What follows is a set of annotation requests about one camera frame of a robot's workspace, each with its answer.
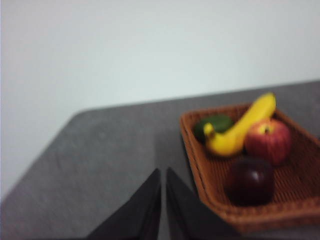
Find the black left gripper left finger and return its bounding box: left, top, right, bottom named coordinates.
left=87, top=167, right=162, bottom=240

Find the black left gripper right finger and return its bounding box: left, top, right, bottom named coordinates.
left=166, top=166, right=241, bottom=240

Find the dark purple plum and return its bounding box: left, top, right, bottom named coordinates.
left=225, top=157, right=275, bottom=207

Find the green fruit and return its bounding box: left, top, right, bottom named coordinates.
left=193, top=115, right=235, bottom=144

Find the yellow banana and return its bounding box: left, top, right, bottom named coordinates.
left=202, top=92, right=277, bottom=157

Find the brown wicker basket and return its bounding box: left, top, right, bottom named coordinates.
left=179, top=102, right=320, bottom=234

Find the red apple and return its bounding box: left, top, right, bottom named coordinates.
left=244, top=118, right=293, bottom=166

